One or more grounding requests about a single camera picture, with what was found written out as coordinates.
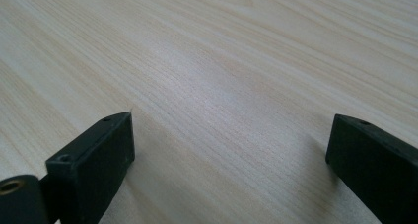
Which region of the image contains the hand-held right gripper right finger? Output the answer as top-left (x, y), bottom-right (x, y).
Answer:
top-left (325, 113), bottom-right (418, 224)

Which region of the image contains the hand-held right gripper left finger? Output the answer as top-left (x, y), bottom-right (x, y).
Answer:
top-left (38, 111), bottom-right (136, 224)

